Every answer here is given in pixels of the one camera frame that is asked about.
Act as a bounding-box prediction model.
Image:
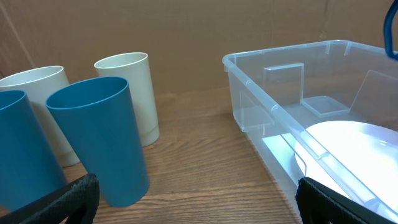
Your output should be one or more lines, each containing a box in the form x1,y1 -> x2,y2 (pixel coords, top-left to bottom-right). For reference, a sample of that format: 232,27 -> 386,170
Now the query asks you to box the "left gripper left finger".
1,174 -> 100,224

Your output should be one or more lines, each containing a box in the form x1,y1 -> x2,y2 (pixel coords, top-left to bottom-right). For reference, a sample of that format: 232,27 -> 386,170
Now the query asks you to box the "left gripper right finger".
295,177 -> 393,224

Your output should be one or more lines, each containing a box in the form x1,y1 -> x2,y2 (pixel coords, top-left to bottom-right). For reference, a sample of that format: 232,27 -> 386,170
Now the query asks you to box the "blue cup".
1,90 -> 67,212
45,77 -> 149,207

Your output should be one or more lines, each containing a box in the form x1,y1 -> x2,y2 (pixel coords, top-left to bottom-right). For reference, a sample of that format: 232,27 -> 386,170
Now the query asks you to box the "pink plate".
307,121 -> 397,212

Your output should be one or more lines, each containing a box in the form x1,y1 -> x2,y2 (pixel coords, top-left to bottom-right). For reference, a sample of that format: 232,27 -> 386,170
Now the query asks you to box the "clear plastic storage bin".
223,40 -> 397,222

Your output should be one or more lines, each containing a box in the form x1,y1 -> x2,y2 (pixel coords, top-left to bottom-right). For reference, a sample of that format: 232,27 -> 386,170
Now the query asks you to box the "beige cup far left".
1,65 -> 80,167

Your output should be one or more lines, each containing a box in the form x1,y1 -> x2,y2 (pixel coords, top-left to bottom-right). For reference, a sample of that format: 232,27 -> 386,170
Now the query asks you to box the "beige cup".
1,65 -> 80,167
94,52 -> 160,146

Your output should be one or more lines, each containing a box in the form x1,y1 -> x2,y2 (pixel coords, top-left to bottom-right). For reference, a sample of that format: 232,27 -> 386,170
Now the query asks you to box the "beige cup back right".
94,52 -> 160,146

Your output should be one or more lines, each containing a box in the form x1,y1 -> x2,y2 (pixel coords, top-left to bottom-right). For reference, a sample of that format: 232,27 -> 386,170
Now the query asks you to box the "right blue cable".
383,0 -> 398,62

